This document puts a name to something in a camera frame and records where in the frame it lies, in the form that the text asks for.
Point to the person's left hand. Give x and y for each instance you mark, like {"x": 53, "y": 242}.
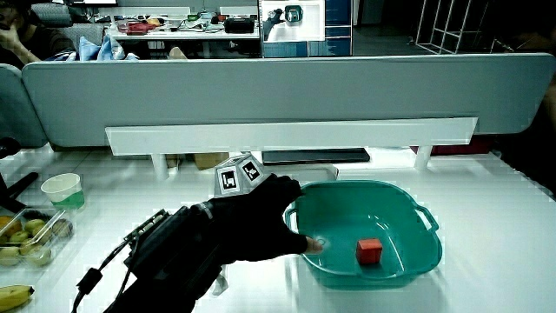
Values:
{"x": 252, "y": 226}

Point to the red block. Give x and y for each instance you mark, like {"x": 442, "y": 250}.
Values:
{"x": 369, "y": 251}

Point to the brown cardboard box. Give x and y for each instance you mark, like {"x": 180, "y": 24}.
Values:
{"x": 210, "y": 160}

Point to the white flat box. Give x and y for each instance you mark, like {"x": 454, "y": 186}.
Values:
{"x": 317, "y": 171}

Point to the teal plastic basin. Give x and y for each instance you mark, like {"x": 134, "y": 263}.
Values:
{"x": 347, "y": 217}

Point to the white desk shelf riser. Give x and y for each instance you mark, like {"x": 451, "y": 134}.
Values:
{"x": 286, "y": 135}

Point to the long grey divider panel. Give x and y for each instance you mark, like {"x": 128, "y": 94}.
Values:
{"x": 282, "y": 93}

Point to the white green paper cup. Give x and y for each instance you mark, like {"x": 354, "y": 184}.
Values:
{"x": 64, "y": 190}

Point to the black carrying case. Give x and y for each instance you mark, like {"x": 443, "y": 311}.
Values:
{"x": 239, "y": 25}

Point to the computer monitor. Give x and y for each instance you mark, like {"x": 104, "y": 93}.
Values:
{"x": 304, "y": 30}

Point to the white background table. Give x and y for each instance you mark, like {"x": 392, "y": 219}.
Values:
{"x": 182, "y": 35}

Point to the clear plastic fruit container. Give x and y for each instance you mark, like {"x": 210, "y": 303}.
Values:
{"x": 48, "y": 219}

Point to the pile of assorted fruits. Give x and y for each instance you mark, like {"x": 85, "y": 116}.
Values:
{"x": 32, "y": 241}

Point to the red tray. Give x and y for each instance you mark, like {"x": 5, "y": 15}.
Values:
{"x": 139, "y": 28}

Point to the blue cloth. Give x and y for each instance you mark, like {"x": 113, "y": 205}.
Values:
{"x": 102, "y": 50}

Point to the yellow banana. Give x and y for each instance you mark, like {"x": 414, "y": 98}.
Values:
{"x": 12, "y": 295}

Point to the grey office chair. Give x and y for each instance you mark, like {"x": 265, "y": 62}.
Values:
{"x": 78, "y": 30}

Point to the short grey divider panel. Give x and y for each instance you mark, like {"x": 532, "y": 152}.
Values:
{"x": 17, "y": 108}

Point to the black camera stand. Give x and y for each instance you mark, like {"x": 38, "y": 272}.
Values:
{"x": 13, "y": 189}

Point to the white metal rack frame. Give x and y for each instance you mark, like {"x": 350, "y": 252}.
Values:
{"x": 452, "y": 26}

